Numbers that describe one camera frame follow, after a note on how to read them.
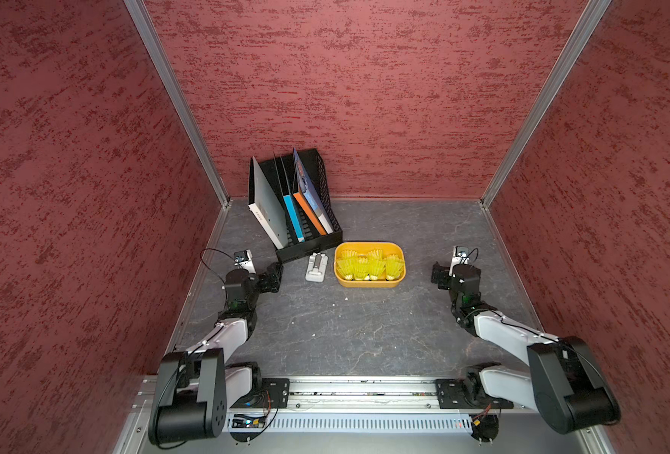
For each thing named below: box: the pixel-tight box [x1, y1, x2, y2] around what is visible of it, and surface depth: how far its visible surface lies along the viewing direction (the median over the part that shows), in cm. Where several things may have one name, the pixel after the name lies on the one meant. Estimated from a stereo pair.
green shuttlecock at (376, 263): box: [367, 248, 387, 281], surface depth 94 cm
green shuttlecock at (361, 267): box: [352, 253, 371, 281], surface depth 94 cm
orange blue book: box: [292, 147, 335, 237], surface depth 89 cm
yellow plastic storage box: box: [333, 241, 407, 289], surface depth 94 cm
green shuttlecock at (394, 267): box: [385, 253, 405, 281], surface depth 94 cm
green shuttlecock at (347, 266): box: [336, 257, 359, 281], surface depth 94 cm
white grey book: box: [247, 156, 289, 251], surface depth 87 cm
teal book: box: [282, 194, 306, 244], surface depth 88 cm
